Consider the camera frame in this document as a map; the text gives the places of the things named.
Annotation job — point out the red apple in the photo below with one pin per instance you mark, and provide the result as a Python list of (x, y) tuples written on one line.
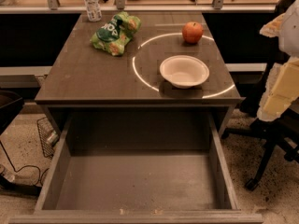
[(192, 32)]

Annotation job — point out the green rice chip bag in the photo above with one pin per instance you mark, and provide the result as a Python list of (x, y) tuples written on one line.
[(116, 34)]

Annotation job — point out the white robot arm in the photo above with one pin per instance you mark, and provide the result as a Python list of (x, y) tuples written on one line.
[(282, 85)]

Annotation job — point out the black office chair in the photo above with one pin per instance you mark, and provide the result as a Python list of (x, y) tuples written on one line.
[(282, 132)]

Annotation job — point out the clear plastic water bottle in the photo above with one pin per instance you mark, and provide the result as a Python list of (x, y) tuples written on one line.
[(93, 10)]

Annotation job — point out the black wire basket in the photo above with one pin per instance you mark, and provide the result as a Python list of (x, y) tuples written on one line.
[(48, 137)]

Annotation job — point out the open grey top drawer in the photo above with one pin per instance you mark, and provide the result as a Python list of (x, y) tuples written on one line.
[(138, 168)]

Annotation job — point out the grey wooden cabinet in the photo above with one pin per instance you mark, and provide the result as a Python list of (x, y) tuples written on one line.
[(83, 76)]

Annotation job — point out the white paper bowl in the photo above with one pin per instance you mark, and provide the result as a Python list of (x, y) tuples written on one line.
[(184, 71)]

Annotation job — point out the black bin at left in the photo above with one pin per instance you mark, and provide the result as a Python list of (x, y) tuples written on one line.
[(11, 105)]

